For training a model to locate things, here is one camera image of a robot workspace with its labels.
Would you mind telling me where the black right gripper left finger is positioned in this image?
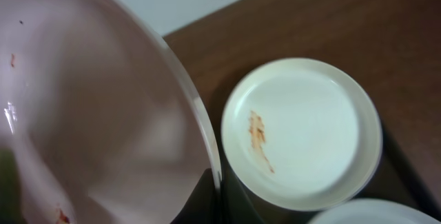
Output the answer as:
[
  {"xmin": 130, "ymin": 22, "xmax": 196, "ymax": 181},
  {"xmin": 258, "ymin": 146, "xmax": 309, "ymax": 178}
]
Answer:
[{"xmin": 171, "ymin": 169, "xmax": 218, "ymax": 224}]

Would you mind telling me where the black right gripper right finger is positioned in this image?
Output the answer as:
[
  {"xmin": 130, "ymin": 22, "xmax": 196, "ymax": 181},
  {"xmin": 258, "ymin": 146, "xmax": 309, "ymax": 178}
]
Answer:
[{"xmin": 222, "ymin": 170, "xmax": 264, "ymax": 224}]

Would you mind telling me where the cream plastic plate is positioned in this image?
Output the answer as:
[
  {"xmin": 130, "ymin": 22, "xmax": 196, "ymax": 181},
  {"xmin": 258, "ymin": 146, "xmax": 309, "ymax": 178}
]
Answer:
[{"xmin": 221, "ymin": 58, "xmax": 382, "ymax": 212}]

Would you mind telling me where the pink plastic plate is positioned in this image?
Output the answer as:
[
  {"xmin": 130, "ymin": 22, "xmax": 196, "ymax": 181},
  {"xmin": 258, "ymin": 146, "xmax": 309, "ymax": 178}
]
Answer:
[{"xmin": 1, "ymin": 0, "xmax": 222, "ymax": 223}]

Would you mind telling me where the pale green plastic plate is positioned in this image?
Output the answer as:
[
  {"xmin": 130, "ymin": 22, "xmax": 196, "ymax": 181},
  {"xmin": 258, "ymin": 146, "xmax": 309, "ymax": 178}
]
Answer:
[{"xmin": 308, "ymin": 198, "xmax": 440, "ymax": 224}]

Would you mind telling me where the dark brown serving tray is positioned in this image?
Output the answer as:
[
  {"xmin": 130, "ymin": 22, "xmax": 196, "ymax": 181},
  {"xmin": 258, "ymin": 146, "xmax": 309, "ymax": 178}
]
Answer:
[{"xmin": 204, "ymin": 79, "xmax": 440, "ymax": 223}]

